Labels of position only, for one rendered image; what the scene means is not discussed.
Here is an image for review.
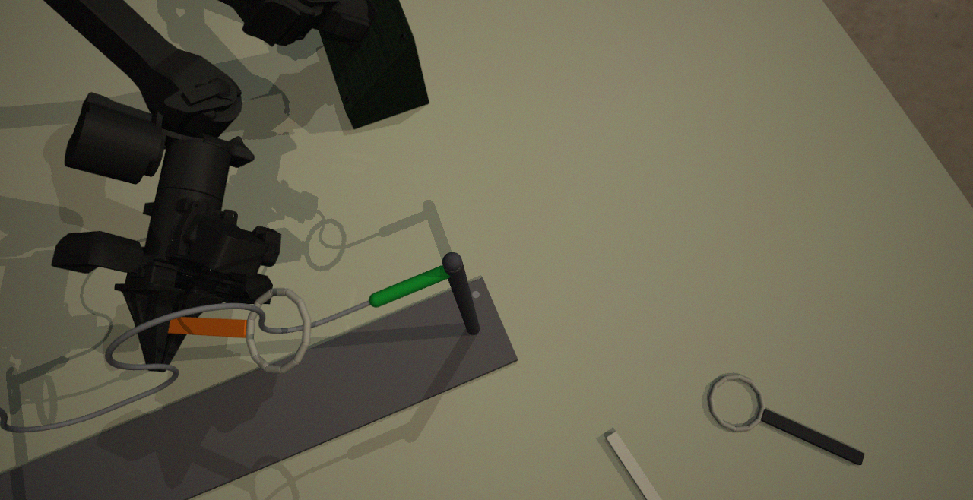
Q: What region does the grey ring with black handle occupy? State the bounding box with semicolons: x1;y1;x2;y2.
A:
708;375;864;465

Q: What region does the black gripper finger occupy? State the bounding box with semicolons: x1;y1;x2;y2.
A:
161;293;225;365
114;283;185;365

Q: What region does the grey loop with orange handle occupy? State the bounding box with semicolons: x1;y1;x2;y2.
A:
168;288;311;374

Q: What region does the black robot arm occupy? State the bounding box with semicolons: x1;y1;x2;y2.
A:
43;0;378;278

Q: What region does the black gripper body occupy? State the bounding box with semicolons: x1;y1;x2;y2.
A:
51;188;273;304

